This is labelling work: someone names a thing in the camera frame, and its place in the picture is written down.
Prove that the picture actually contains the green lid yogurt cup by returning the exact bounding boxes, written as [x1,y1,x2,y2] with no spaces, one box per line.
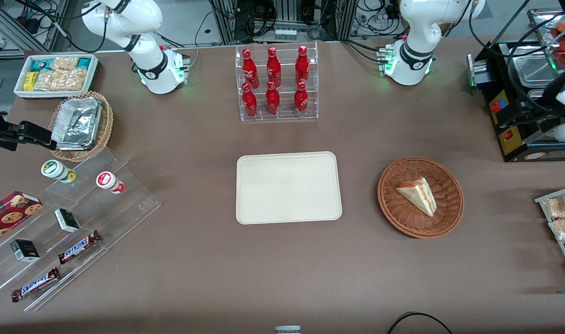
[41,160,76,184]

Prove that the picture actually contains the red cookie box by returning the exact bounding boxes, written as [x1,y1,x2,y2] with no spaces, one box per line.
[0,191,44,247]

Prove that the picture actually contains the light wicker basket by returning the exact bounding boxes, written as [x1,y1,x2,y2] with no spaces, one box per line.
[48,91,114,162]

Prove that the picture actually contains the Snickers chocolate bar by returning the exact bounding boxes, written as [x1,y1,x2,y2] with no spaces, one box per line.
[11,267,61,302]
[58,230,101,264]

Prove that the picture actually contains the white rectangular snack bin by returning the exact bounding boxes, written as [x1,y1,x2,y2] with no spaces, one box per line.
[13,53,99,99]

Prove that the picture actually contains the small black carton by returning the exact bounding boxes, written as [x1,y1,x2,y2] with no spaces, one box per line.
[10,239,40,263]
[54,208,80,233]

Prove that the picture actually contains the black cable loop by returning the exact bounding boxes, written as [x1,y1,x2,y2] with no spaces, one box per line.
[387,312,454,334]

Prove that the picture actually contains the red lid yogurt cup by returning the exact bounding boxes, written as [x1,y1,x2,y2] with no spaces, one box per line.
[96,171,125,194]

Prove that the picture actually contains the clear rice cracker packet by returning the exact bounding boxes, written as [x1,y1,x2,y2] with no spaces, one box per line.
[34,69,87,91]
[51,57,79,71]

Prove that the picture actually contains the red cola bottle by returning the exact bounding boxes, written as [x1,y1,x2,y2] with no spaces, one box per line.
[295,45,310,86]
[242,49,259,89]
[267,47,282,88]
[242,83,258,118]
[294,82,309,115]
[265,81,280,116]

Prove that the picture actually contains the brown wicker basket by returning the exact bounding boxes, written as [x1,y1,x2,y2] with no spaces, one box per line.
[377,157,464,239]

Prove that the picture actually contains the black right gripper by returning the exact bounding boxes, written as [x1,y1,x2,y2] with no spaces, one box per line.
[0,122,57,150]

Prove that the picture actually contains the triangular sandwich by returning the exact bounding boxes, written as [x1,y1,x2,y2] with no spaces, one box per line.
[396,177,437,218]

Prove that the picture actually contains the clear acrylic bottle rack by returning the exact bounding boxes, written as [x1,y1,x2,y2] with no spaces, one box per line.
[235,42,319,122]

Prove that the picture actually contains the aluminium foil container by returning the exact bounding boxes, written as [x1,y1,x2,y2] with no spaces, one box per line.
[51,96,103,151]

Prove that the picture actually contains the clear acrylic stepped stand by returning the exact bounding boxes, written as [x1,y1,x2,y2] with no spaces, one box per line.
[0,148,161,312]

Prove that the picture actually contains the cream plastic serving tray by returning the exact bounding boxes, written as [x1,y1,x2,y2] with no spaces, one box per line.
[236,151,343,225]

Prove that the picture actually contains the tray of packaged snacks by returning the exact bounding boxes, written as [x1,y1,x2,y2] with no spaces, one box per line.
[535,185,565,284]

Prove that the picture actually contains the black food warmer machine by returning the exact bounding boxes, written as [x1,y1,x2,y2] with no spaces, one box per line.
[467,8,565,163]

